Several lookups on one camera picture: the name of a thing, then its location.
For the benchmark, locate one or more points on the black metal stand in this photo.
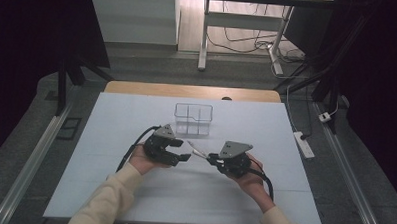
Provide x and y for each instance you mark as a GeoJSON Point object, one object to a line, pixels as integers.
{"type": "Point", "coordinates": [61, 87]}
{"type": "Point", "coordinates": [332, 93]}

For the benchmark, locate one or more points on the person's right hand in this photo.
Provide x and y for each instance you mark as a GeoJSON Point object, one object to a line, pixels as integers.
{"type": "Point", "coordinates": [255, 184]}

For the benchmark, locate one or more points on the white pen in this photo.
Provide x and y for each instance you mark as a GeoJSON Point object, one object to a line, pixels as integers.
{"type": "Point", "coordinates": [199, 153]}

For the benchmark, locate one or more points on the wooden table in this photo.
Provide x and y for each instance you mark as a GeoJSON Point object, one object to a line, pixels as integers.
{"type": "Point", "coordinates": [187, 91]}

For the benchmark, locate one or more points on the white metal desk frame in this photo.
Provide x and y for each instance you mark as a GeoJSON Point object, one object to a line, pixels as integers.
{"type": "Point", "coordinates": [243, 21]}

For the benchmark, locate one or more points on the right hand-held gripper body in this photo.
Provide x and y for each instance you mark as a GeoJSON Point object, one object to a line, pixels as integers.
{"type": "Point", "coordinates": [233, 163]}

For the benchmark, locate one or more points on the small white adapter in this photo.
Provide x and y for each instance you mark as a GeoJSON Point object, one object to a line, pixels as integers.
{"type": "Point", "coordinates": [324, 117]}

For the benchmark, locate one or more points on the aluminium rail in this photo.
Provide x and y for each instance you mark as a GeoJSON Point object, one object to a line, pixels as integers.
{"type": "Point", "coordinates": [32, 169]}
{"type": "Point", "coordinates": [350, 180]}

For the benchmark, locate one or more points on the dark curtain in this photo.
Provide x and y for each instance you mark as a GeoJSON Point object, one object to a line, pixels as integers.
{"type": "Point", "coordinates": [21, 52]}
{"type": "Point", "coordinates": [381, 81]}

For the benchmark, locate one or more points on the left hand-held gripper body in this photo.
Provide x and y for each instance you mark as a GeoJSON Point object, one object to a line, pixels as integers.
{"type": "Point", "coordinates": [156, 149]}

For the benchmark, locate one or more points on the white power strip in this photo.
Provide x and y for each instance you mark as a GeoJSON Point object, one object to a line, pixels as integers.
{"type": "Point", "coordinates": [304, 145]}

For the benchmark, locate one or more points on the black table grommet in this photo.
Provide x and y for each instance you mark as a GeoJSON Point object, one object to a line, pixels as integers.
{"type": "Point", "coordinates": [226, 98]}

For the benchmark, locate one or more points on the white cabinet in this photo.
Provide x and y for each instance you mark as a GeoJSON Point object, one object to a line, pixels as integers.
{"type": "Point", "coordinates": [133, 19]}

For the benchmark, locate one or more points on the clear plastic organizer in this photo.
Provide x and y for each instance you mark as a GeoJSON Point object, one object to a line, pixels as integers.
{"type": "Point", "coordinates": [192, 125]}

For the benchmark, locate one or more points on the person's left hand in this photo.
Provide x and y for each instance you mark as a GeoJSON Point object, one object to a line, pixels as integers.
{"type": "Point", "coordinates": [139, 161]}

